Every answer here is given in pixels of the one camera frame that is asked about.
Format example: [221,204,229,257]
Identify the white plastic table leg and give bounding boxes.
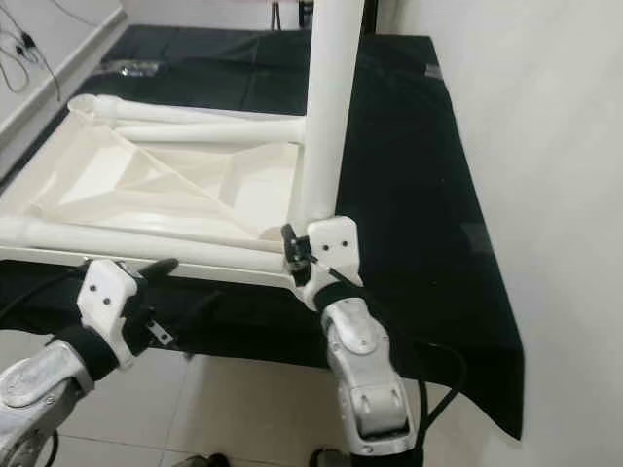
[297,0,366,230]
[92,94,303,126]
[0,214,288,275]
[114,117,308,147]

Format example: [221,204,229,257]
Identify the white plastic children table top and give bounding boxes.
[0,92,337,293]

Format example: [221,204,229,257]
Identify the dark robot left foot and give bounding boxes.
[173,452,237,467]

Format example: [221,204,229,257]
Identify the dark robot foot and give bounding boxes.
[173,452,237,467]
[310,448,353,467]

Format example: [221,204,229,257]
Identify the black tablecloth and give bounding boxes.
[0,24,525,441]

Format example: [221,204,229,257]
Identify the dark robot right foot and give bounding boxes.
[310,448,353,467]

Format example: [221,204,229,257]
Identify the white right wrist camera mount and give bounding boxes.
[297,216,361,310]

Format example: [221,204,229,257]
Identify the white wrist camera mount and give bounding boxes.
[297,216,361,310]
[78,258,149,371]

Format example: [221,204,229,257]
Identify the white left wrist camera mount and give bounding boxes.
[78,258,149,371]

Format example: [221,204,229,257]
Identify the looped black wall cable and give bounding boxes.
[0,5,64,103]

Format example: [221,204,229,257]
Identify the thin black wall cable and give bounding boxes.
[49,0,103,25]

